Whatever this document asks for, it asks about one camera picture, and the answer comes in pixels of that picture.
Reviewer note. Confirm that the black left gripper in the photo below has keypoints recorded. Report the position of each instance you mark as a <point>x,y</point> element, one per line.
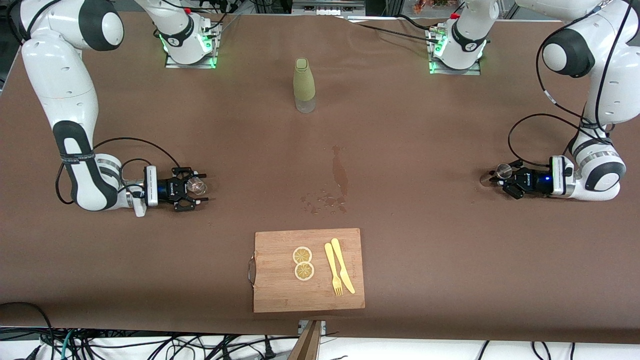
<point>534,183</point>

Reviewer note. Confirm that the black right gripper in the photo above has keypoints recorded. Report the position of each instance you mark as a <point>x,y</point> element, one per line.
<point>166,188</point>

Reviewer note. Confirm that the clear glass shaker cup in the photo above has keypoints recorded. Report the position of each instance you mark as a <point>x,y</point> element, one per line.
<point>197,186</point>

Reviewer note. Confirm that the steel jigger measuring cup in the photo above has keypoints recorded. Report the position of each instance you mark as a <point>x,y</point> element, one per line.
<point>502,171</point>

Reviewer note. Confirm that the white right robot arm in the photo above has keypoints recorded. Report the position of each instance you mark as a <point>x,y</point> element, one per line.
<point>60,75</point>

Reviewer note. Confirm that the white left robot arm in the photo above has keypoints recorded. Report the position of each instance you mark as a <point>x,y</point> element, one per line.
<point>612,95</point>

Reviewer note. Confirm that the brown table mat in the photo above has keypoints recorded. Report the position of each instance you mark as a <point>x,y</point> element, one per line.
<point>425,250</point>

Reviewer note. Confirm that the lemon slice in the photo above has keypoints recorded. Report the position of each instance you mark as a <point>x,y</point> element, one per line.
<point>304,271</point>
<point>302,255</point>

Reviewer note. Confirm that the bamboo cutting board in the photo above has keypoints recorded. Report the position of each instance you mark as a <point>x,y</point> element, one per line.
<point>280,295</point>

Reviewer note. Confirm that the green sleeved glass bottle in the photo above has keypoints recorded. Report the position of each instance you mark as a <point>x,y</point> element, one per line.
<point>304,80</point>

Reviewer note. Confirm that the yellow plastic fork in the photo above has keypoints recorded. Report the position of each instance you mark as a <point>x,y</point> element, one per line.
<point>330,262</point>

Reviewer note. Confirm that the yellow plastic knife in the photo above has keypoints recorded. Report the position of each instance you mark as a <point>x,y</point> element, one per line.
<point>341,265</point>

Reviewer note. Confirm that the grey power strip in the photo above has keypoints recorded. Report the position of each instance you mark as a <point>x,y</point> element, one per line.
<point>327,7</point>

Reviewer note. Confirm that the right arm steel base plate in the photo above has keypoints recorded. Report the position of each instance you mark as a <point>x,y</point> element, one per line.
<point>190,66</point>

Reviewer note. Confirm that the left arm steel base plate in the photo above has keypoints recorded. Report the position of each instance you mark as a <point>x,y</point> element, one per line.
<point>452,71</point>

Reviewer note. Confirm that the small metal bracket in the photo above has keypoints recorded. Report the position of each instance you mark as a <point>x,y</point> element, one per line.
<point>321,326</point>

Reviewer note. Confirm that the wooden post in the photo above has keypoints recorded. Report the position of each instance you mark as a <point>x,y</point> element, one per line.
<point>306,347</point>

